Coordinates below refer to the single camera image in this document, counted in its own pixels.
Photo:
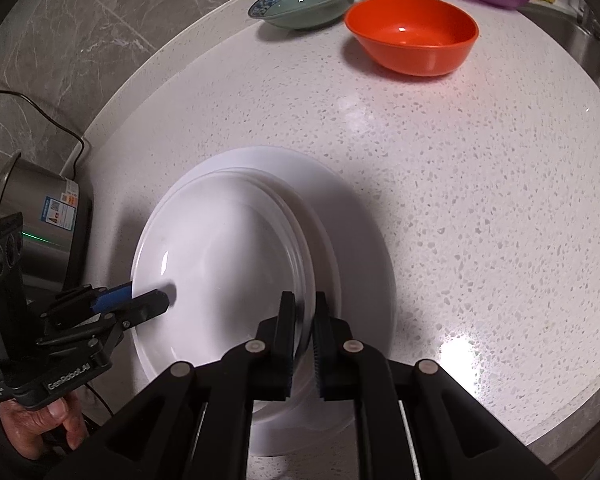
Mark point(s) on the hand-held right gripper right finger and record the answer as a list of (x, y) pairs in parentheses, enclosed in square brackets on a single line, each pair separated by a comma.
[(322, 365)]

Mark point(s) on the steel pot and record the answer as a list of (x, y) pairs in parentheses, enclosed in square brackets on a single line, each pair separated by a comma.
[(35, 200)]

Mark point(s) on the orange bowl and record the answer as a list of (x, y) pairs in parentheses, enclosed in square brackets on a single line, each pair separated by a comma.
[(410, 55)]

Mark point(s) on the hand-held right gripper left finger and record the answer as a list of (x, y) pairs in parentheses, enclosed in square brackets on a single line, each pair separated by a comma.
[(286, 360)]

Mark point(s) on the white oval plate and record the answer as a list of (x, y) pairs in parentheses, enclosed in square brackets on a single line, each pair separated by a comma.
[(220, 260)]

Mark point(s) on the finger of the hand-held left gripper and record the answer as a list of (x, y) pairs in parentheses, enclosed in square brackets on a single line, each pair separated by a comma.
[(147, 305), (112, 297)]

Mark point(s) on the person's left hand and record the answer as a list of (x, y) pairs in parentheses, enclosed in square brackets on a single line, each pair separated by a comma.
[(30, 425)]

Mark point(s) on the blue patterned bowl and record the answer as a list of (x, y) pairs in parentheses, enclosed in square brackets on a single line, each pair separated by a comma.
[(305, 5)]

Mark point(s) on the white deep round plate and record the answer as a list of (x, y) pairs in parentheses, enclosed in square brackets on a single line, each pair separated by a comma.
[(360, 260)]

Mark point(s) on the steel sink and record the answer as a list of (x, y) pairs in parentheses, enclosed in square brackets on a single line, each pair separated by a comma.
[(590, 45)]

